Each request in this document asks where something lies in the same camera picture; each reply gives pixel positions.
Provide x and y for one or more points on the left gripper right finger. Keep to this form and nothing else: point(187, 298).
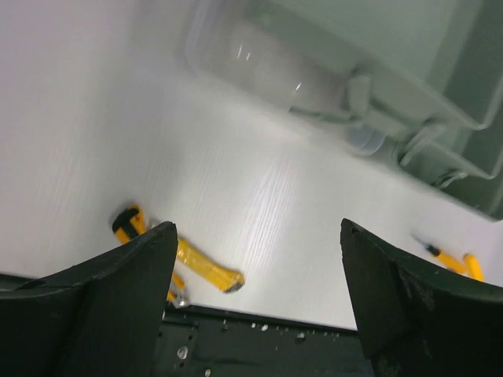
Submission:
point(415, 318)

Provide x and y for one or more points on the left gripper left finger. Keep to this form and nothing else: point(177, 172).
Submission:
point(98, 318)

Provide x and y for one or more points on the yellow handled screwdriver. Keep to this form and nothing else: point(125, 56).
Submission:
point(473, 267)

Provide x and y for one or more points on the yellow black utility knife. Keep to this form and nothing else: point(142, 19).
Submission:
point(130, 223)

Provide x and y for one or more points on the green toolbox with clear lid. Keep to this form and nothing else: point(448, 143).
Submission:
point(425, 77)

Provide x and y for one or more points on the orange handled screwdriver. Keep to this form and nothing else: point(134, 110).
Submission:
point(451, 263)

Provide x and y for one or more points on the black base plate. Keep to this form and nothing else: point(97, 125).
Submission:
point(201, 341)

